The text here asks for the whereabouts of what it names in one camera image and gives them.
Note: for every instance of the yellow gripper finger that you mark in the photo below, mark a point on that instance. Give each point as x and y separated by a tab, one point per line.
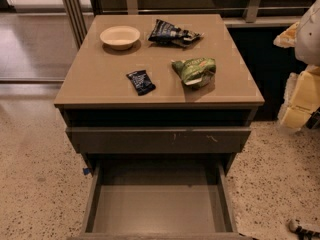
287	38
301	98

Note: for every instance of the white shallow bowl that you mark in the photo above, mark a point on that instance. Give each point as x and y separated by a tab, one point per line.
120	37

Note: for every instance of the green snack bag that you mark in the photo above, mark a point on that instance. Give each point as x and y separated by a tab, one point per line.
196	72

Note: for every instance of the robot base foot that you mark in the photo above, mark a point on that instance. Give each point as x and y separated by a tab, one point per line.
304	229

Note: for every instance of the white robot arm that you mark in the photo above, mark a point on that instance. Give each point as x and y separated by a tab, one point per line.
307	49

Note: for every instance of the brown drawer cabinet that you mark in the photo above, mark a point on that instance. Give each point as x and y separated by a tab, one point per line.
97	93

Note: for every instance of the metal railing frame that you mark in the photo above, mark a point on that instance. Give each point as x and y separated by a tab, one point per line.
236	13

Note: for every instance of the closed upper drawer front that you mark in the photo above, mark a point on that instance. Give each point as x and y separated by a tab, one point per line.
158	140

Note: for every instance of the blueberry rxbar dark wrapper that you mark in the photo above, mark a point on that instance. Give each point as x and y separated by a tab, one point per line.
141	82

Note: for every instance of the dark blue chip bag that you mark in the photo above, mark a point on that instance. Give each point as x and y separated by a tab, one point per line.
167	33

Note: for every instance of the open lower drawer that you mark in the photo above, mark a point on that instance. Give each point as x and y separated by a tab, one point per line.
159	200

